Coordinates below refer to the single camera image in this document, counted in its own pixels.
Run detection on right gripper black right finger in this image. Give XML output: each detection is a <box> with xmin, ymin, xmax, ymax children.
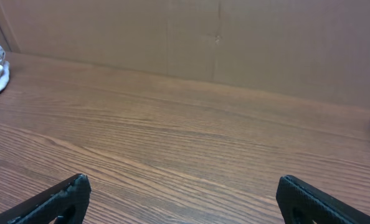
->
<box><xmin>276</xmin><ymin>175</ymin><xmax>370</xmax><ymax>224</ymax></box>

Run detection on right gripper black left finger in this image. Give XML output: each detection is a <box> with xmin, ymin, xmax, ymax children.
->
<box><xmin>0</xmin><ymin>174</ymin><xmax>92</xmax><ymax>224</ymax></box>

